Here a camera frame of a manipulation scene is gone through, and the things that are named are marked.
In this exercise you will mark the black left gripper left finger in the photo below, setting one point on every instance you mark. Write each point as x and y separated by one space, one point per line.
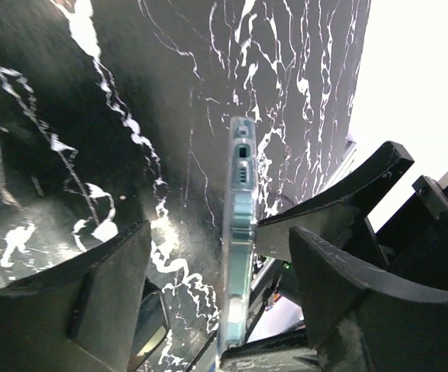
79 315

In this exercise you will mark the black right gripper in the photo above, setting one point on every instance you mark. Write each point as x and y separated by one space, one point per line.
412 244

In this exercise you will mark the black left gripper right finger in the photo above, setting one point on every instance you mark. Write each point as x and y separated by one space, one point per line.
362 318

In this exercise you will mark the phone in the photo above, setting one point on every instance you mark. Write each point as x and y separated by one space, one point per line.
238 233

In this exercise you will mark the black smartphone on table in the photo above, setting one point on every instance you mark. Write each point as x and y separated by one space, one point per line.
152 325

